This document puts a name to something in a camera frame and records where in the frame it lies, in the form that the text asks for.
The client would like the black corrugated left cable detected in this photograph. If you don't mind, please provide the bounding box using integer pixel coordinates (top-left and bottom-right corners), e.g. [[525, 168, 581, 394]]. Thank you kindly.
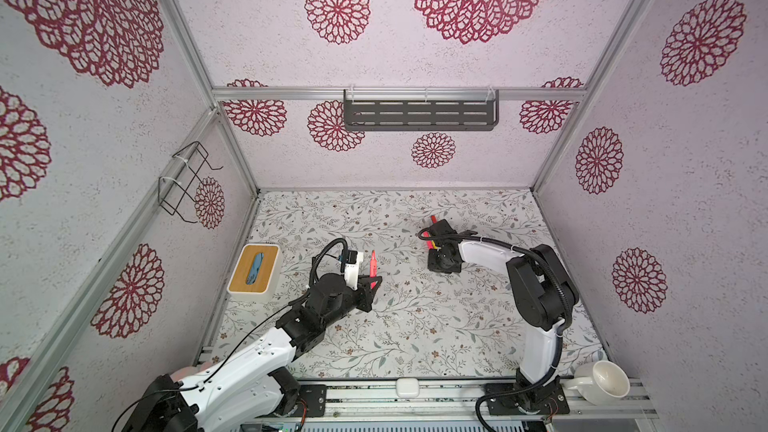
[[309, 237, 349, 289]]

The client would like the white wooden-top tissue box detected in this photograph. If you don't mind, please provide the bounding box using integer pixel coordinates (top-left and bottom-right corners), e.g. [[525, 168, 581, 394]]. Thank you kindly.
[[226, 243, 283, 303]]

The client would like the small white box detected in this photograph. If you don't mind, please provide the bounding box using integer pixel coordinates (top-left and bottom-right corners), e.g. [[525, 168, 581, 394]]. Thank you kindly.
[[395, 378, 421, 399]]

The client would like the dark metal wall shelf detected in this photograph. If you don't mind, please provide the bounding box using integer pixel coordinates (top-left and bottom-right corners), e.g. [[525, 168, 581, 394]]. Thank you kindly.
[[342, 90, 499, 132]]

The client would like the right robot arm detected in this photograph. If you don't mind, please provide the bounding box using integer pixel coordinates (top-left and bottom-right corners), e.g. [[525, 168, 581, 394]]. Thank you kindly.
[[417, 220, 580, 393]]

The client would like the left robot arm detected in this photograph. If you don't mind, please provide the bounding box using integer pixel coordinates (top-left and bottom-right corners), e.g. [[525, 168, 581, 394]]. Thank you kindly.
[[122, 274, 383, 431]]

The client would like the black wire wall rack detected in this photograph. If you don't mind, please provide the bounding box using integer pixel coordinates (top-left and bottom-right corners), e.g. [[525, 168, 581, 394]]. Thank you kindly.
[[157, 141, 225, 229]]

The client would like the red-pink highlighter pen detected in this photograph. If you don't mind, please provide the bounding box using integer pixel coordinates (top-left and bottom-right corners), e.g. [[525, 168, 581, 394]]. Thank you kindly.
[[422, 231, 435, 250]]

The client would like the white mug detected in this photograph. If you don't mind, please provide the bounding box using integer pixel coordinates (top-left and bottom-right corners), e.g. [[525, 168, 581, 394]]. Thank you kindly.
[[561, 360, 631, 406]]

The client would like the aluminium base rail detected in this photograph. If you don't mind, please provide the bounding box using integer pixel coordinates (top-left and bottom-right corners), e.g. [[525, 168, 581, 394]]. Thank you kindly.
[[239, 377, 658, 432]]

